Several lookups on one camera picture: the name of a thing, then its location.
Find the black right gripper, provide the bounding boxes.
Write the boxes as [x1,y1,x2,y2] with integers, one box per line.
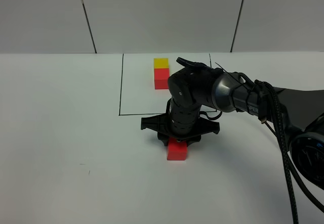
[141,100,220,146]

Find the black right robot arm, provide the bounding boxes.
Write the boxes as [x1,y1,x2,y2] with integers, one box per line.
[141,58,323,188]

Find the template red cube block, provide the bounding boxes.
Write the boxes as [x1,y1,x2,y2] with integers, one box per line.
[154,68,170,89]

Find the template yellow cube block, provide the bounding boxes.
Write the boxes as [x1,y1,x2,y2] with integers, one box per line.
[153,58,169,69]

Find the black cable tie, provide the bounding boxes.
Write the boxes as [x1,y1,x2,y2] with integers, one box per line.
[215,62,248,89]

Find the braided black right cable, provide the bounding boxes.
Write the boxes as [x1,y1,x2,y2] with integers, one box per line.
[255,80,324,224]

